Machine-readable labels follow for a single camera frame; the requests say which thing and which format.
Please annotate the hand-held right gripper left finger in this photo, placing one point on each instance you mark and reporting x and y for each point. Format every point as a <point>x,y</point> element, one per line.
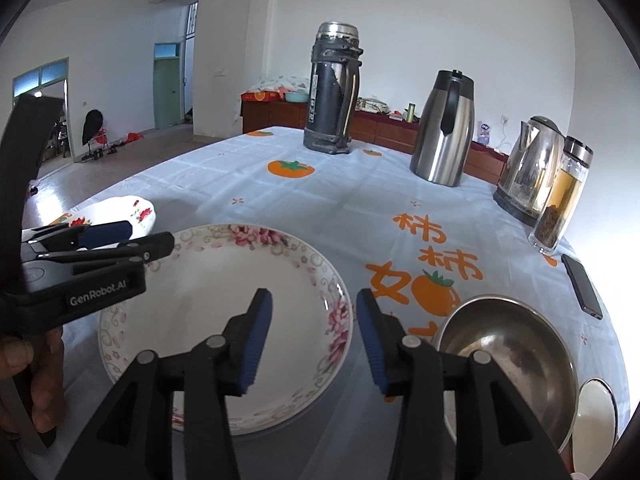
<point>257,340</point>

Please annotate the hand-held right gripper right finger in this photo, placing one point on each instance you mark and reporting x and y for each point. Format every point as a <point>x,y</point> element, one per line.
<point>370,345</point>

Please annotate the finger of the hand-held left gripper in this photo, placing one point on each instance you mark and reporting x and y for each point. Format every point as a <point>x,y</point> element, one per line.
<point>155,247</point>
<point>107,232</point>

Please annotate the small red floral dish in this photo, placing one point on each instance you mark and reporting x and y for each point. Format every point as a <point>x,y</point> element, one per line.
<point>120,207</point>

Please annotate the large pink floral plate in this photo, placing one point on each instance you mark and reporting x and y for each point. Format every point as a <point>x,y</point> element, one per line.
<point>200,280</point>

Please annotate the stainless steel bowl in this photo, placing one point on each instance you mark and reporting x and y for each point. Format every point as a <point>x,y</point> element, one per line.
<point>515,360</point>

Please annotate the white enamel bowl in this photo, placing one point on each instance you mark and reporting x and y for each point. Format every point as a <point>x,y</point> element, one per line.
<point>595,415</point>

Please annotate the person's left hand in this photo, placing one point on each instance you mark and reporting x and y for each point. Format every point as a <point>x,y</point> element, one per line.
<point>50,375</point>

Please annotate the red bag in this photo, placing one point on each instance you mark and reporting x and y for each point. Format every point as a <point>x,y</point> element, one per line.
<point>134,136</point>

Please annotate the dark object on stand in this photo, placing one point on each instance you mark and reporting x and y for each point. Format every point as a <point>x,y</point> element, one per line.
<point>93,125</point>

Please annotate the persimmon print tablecloth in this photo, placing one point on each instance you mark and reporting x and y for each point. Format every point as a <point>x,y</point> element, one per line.
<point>350,200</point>

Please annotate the green door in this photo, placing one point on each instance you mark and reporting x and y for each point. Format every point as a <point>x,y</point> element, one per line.
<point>166,90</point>

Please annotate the orange fruit box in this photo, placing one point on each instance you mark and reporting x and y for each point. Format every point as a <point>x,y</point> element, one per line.
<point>260,96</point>

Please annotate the white plastic bag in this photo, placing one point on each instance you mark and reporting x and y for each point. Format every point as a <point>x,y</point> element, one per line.
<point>280,83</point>

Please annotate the teal basin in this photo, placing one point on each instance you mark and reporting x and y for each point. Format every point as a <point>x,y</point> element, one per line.
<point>296,96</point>

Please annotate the steel thermal carafe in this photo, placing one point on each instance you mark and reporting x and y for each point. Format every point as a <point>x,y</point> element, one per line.
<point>442,150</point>

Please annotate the long wooden sideboard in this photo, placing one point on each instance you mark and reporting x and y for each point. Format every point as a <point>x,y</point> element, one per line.
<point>385,132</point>

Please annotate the black smartphone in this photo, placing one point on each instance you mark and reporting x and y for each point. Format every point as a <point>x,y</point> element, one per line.
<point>582,287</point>

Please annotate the large grey thermos flask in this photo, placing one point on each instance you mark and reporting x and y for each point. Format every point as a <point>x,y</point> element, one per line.
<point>325,95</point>

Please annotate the steel electric kettle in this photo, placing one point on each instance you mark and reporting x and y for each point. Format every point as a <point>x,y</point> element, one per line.
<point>525,170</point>

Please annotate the green can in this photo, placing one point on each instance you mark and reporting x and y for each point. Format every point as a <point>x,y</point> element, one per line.
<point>409,112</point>

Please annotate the white kitchenware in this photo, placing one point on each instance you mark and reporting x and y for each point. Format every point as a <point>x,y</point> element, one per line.
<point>373,106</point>

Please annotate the white plastic bottle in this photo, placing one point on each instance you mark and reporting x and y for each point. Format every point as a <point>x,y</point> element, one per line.
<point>483,134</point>

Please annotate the glass tea bottle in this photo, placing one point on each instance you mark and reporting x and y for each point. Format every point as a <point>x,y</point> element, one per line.
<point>562,195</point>

